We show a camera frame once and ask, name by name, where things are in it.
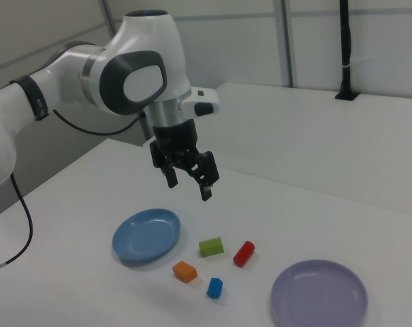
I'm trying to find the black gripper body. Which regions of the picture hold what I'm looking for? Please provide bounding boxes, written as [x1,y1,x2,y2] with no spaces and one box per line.
[151,119,199,158]

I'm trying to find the green block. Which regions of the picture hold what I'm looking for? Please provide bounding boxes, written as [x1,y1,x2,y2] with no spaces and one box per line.
[198,236,225,258]

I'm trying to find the red cylinder block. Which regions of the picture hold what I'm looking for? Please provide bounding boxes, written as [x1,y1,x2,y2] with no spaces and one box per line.
[232,240,256,268]

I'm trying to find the orange block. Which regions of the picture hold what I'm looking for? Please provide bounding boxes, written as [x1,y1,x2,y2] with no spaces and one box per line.
[172,260,198,283]

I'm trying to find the blue block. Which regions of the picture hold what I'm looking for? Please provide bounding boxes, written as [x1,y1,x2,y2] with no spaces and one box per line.
[206,277,224,300]

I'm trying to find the blue plate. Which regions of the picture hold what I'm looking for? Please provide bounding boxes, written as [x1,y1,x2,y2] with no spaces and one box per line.
[112,208,182,266]

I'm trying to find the lilac plate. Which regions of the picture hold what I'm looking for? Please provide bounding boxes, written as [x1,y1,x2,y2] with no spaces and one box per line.
[270,259,368,327]

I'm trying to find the black pole with clamp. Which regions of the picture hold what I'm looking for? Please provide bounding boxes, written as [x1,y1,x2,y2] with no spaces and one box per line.
[334,0,360,102]

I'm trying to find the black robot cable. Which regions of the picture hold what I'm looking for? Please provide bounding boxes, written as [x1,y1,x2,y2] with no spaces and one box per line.
[0,108,147,273]

